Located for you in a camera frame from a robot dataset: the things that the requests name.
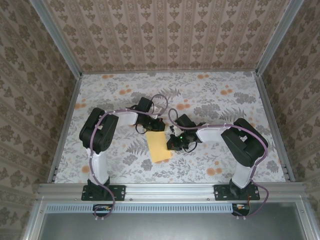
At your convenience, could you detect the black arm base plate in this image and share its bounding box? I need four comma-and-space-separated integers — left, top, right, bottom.
81, 184, 126, 202
214, 183, 261, 202

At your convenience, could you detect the black electronics box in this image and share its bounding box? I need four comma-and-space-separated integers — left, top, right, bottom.
92, 203, 114, 218
231, 202, 251, 217

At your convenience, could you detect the grey metal sheet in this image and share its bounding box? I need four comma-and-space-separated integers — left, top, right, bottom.
37, 201, 311, 240

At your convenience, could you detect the wide aluminium cross beam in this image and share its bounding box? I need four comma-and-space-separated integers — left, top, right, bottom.
36, 181, 308, 202

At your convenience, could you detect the aluminium corner post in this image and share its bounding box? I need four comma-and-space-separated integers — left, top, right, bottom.
28, 0, 83, 78
255, 0, 305, 76

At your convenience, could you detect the aluminium lower frame bar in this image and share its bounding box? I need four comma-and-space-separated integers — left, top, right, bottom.
296, 197, 320, 240
22, 197, 50, 240

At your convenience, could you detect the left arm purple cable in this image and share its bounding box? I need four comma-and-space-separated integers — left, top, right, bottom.
89, 94, 169, 221

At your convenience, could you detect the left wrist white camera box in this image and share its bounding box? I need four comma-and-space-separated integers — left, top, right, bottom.
151, 106, 163, 119

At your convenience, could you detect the grey slotted cable duct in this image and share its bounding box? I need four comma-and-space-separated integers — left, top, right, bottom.
46, 202, 251, 214

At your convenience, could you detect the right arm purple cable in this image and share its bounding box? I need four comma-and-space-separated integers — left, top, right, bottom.
167, 107, 270, 220

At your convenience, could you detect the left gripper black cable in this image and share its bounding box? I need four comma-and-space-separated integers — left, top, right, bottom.
135, 123, 151, 135

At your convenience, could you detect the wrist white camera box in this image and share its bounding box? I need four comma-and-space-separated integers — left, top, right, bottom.
151, 106, 163, 119
169, 124, 183, 135

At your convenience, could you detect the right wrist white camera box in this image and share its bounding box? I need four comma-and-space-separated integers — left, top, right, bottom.
169, 124, 183, 135

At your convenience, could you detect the floral patterned table mat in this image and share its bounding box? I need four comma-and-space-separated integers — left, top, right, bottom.
53, 71, 288, 185

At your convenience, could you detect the aluminium side rail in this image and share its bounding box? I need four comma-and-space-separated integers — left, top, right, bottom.
47, 74, 83, 183
254, 72, 296, 182

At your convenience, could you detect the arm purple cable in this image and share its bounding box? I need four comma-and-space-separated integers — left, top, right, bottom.
167, 107, 270, 220
89, 94, 169, 221

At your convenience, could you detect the yellow paper sheet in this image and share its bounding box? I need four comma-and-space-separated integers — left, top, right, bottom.
145, 129, 174, 165

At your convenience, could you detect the thin aluminium cross rail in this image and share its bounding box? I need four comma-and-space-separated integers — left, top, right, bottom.
80, 69, 258, 75

